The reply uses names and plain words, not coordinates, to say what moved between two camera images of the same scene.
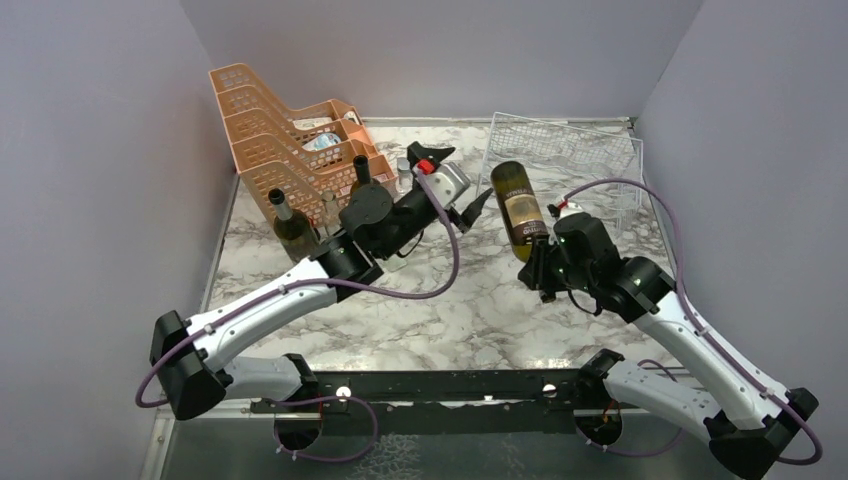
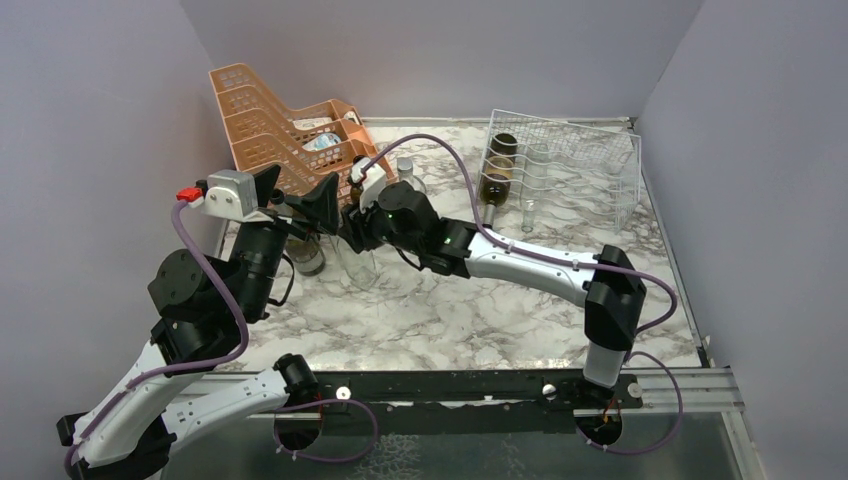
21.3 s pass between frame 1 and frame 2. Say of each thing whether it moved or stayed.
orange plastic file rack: stayed
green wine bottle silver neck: stayed
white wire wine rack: stayed
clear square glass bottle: moved
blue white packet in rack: stayed
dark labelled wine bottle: moved
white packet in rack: stayed
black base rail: stayed
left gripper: moved
